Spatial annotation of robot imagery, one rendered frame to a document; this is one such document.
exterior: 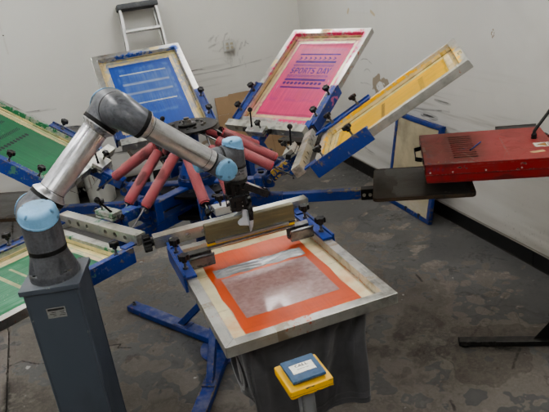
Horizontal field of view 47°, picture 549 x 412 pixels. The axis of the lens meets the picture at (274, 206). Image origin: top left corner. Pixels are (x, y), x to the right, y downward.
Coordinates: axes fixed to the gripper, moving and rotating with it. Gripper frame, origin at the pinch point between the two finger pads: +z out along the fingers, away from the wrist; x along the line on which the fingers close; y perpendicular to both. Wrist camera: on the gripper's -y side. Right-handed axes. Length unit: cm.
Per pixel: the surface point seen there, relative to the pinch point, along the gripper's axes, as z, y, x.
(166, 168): -9, 17, -68
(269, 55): 3, -162, -415
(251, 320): 13.7, 16.0, 42.4
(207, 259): 8.8, 18.8, 0.3
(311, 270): 13.6, -14.6, 22.0
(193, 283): 10.3, 27.6, 13.0
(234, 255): 13.7, 6.5, -6.7
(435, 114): 29, -200, -174
